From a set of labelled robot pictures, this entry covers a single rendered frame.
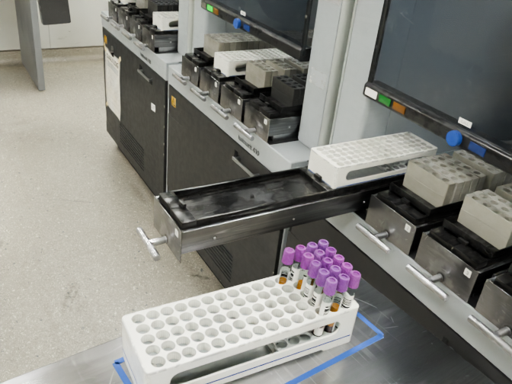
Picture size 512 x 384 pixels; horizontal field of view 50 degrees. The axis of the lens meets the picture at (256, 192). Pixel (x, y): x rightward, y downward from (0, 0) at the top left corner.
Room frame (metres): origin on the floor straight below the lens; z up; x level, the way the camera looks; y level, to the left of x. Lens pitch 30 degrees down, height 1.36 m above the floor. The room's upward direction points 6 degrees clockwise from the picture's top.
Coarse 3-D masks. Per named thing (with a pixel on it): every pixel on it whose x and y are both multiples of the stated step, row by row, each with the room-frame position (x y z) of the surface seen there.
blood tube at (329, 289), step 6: (330, 282) 0.54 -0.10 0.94; (336, 282) 0.54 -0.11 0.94; (324, 288) 0.55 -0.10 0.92; (330, 288) 0.54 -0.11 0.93; (324, 294) 0.54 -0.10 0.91; (330, 294) 0.54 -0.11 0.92; (324, 300) 0.54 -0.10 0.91; (330, 300) 0.54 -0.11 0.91; (324, 306) 0.54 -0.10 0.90; (318, 312) 0.55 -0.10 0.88; (324, 312) 0.54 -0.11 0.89; (318, 330) 0.54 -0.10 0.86; (318, 336) 0.54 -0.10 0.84
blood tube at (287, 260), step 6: (288, 252) 0.59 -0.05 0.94; (294, 252) 0.60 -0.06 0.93; (282, 258) 0.60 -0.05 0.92; (288, 258) 0.59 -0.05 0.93; (282, 264) 0.60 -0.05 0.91; (288, 264) 0.59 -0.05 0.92; (282, 270) 0.60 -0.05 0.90; (288, 270) 0.60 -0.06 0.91; (282, 276) 0.60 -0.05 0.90; (288, 276) 0.60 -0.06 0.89; (282, 282) 0.60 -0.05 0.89
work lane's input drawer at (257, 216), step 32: (192, 192) 0.94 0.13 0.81; (224, 192) 0.96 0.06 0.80; (256, 192) 0.98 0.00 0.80; (288, 192) 0.99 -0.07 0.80; (320, 192) 0.98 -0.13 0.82; (352, 192) 1.02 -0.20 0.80; (160, 224) 0.88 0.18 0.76; (192, 224) 0.82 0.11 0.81; (224, 224) 0.85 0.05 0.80; (256, 224) 0.89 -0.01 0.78; (288, 224) 0.93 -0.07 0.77; (160, 256) 0.80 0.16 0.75
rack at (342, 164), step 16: (336, 144) 1.13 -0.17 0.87; (352, 144) 1.15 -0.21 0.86; (368, 144) 1.15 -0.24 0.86; (384, 144) 1.16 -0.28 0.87; (400, 144) 1.18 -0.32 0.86; (416, 144) 1.18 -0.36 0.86; (320, 160) 1.05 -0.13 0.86; (336, 160) 1.05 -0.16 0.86; (352, 160) 1.06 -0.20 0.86; (368, 160) 1.08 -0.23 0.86; (384, 160) 1.08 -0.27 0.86; (400, 160) 1.10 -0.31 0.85; (336, 176) 1.01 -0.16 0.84; (352, 176) 1.09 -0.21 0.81; (368, 176) 1.06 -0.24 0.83; (384, 176) 1.08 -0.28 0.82
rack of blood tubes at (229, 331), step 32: (256, 288) 0.59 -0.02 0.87; (288, 288) 0.59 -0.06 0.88; (128, 320) 0.49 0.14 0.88; (160, 320) 0.50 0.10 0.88; (192, 320) 0.51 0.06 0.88; (224, 320) 0.52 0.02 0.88; (256, 320) 0.52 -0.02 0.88; (288, 320) 0.53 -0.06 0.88; (320, 320) 0.53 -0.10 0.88; (352, 320) 0.56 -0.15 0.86; (128, 352) 0.47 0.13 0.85; (160, 352) 0.45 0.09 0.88; (192, 352) 0.46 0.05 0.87; (224, 352) 0.46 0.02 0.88; (256, 352) 0.52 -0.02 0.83; (288, 352) 0.51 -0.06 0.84
